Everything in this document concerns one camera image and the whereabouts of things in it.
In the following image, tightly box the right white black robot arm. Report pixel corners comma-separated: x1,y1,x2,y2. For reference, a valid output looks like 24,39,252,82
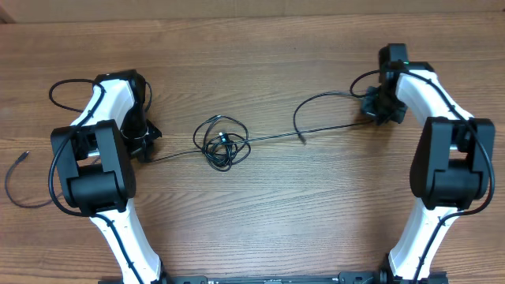
361,43,496,283

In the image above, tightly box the smooth black USB cable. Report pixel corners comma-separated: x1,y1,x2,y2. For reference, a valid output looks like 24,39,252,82
4,114,252,209

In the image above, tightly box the braided black USB cable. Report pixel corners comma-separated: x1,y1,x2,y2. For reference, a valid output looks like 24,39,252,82
219,91,374,145

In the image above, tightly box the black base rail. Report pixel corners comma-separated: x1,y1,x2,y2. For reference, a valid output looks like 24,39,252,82
98,270,449,284

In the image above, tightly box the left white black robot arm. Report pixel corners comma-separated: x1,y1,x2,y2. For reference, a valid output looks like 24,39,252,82
48,69,170,283

